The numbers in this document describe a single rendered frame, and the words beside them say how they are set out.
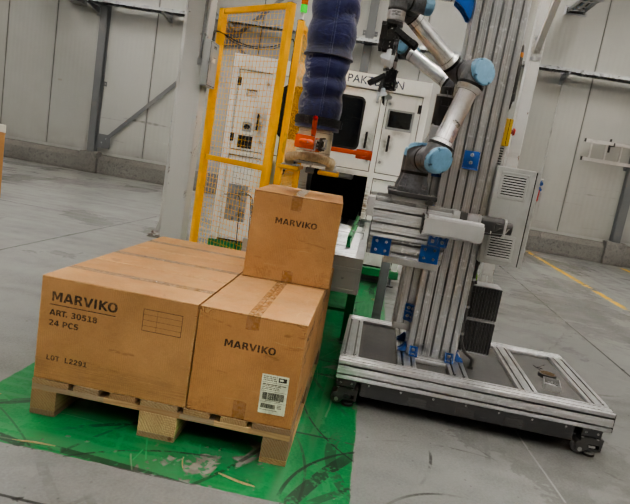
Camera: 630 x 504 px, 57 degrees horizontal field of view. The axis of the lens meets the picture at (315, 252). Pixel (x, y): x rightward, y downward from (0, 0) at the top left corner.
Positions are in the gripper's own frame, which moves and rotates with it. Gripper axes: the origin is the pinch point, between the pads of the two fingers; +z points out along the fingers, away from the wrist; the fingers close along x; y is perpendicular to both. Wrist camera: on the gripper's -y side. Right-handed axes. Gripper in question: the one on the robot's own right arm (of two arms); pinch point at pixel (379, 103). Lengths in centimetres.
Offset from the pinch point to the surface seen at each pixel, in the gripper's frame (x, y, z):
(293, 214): -95, -3, 63
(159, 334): -162, -19, 109
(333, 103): -72, -2, 10
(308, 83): -76, -14, 3
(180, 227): 12, -130, 101
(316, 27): -77, -14, -22
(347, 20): -73, -1, -27
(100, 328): -167, -41, 111
